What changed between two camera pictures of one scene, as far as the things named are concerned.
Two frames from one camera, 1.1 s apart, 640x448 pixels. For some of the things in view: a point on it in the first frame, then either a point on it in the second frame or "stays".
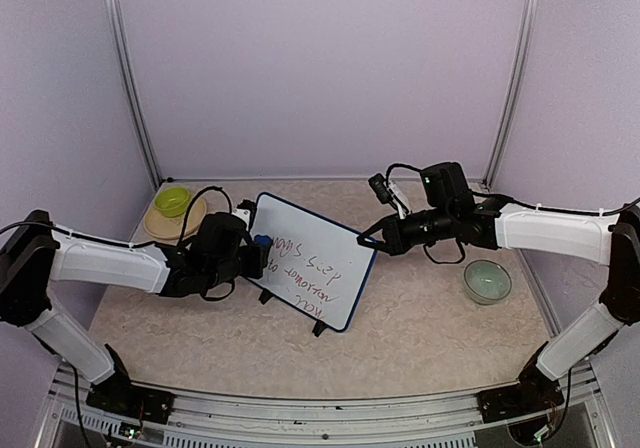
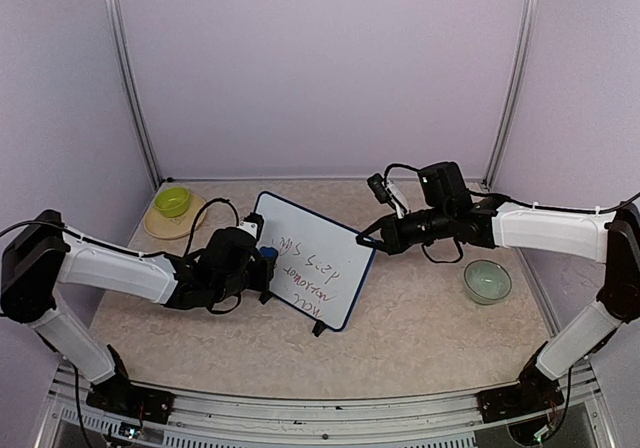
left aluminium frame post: x=112 y=7 stays
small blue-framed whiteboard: x=313 y=265 stays
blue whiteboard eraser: x=264 y=240 → x=269 y=253
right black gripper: x=394 y=240 stays
